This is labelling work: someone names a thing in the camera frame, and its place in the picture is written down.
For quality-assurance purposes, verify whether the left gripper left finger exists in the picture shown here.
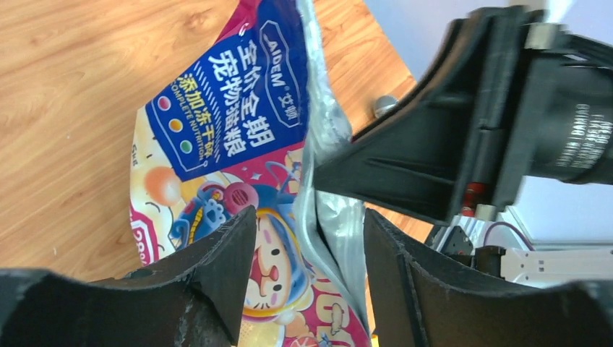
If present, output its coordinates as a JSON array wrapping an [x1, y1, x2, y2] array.
[[1, 207, 256, 346]]

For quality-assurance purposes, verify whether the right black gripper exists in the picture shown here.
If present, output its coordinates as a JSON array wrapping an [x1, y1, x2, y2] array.
[[314, 6, 612, 224]]

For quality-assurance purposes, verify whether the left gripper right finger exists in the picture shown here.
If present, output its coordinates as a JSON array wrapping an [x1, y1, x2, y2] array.
[[364, 209, 612, 346]]

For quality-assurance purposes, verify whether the pink pet food bag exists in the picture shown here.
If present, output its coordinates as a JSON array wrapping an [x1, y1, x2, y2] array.
[[129, 1, 371, 346]]

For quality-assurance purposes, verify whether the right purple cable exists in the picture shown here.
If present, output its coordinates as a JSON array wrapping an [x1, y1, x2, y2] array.
[[482, 220, 536, 252]]

